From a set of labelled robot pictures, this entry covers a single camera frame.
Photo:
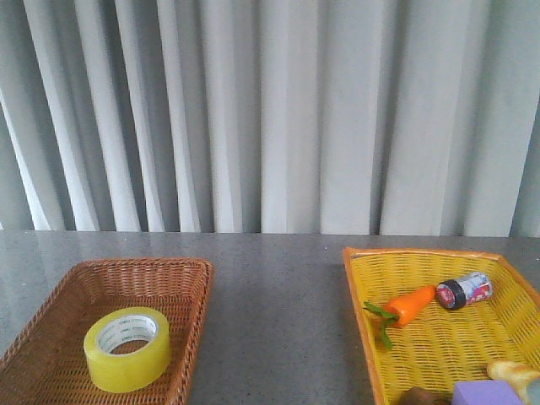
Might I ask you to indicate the yellow tape roll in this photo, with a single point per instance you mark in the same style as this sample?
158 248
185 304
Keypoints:
128 349

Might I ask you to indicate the grey pleated curtain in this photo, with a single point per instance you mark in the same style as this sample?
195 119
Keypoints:
331 117

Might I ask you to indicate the orange toy carrot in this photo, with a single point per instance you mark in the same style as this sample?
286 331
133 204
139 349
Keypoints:
401 311

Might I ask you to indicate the small jar with black lid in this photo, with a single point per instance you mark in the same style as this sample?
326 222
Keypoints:
456 293

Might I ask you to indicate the yellow plastic woven basket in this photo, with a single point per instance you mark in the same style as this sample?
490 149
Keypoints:
440 347

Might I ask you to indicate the brown round toy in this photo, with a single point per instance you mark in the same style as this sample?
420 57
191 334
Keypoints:
420 396

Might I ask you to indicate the brown wicker basket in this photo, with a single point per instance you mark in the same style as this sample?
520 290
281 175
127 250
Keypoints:
46 362

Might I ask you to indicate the purple foam block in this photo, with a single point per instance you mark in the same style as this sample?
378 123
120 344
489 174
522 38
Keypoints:
487 392

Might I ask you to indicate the toy bread loaf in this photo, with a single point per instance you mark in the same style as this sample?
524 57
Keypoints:
522 378

